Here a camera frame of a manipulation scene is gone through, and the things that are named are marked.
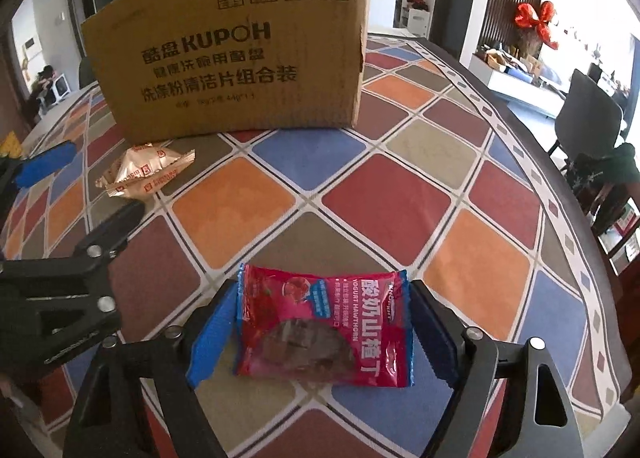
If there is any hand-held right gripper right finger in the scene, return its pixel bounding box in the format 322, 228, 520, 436
405, 280, 585, 458

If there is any chequered tablecloth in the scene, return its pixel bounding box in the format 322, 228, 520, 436
0, 33, 626, 458

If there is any red snack packet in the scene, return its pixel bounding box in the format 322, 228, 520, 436
234, 263, 416, 388

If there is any gold biscuit packet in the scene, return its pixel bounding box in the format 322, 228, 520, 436
95, 140, 197, 201

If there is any black chair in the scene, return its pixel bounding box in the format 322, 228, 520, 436
547, 69, 626, 159

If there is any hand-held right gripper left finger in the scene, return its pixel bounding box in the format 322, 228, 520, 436
62, 279, 239, 458

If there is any cardboard box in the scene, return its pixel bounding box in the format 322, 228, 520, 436
80, 0, 375, 145

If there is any white low cabinet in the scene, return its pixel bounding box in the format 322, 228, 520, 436
469, 50, 568, 120

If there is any dark jacket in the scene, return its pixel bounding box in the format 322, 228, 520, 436
564, 142, 638, 236

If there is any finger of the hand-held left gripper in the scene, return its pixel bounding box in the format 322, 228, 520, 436
0, 200, 147, 330
0, 140, 77, 200

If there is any red bow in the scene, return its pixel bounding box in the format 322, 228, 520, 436
515, 0, 565, 51

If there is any grey chair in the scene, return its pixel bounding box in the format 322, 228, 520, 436
78, 57, 101, 90

